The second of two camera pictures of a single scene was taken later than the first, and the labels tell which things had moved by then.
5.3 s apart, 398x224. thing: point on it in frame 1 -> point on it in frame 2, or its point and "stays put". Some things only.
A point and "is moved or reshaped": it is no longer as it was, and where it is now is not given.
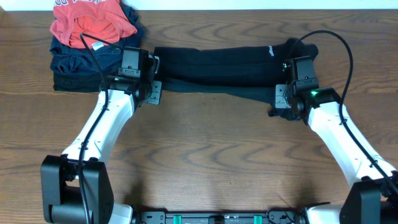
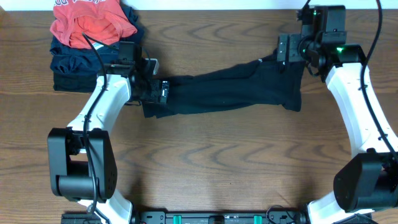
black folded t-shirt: [84, 81] stays put
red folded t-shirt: [106, 20] stays put
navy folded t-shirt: [68, 60] stays put
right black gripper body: [281, 96] -> [285, 48]
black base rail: [274, 216] stays put
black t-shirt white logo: [252, 71] is moved or reshaped
